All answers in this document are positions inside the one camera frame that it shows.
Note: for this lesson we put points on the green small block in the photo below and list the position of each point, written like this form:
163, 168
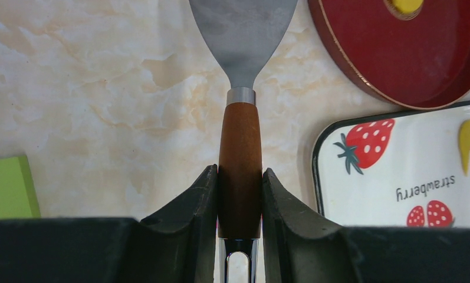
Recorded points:
18, 198

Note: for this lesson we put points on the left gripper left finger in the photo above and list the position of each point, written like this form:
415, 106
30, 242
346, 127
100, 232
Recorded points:
174, 244

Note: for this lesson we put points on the yellow dough ball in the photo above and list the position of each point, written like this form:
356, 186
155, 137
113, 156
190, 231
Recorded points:
406, 7

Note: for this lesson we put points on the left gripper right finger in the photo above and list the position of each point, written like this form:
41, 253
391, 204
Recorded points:
300, 245

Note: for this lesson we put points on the red round tray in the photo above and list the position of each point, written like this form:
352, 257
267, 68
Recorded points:
419, 60

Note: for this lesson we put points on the strawberry pattern white tray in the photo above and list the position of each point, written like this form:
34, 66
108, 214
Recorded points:
408, 168

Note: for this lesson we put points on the metal scraper wooden handle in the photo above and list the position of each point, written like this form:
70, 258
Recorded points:
242, 36

